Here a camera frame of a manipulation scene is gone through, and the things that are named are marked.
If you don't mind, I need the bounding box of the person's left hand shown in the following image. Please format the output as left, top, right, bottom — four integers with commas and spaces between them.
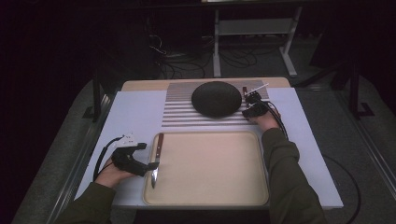
93, 158, 137, 189

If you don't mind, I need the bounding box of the person's right hand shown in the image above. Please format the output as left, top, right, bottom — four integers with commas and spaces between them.
255, 109, 282, 133

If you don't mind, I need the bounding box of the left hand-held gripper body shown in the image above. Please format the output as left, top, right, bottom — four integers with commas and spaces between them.
110, 133, 139, 174

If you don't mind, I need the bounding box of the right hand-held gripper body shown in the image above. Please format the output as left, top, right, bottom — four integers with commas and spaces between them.
245, 82, 272, 119

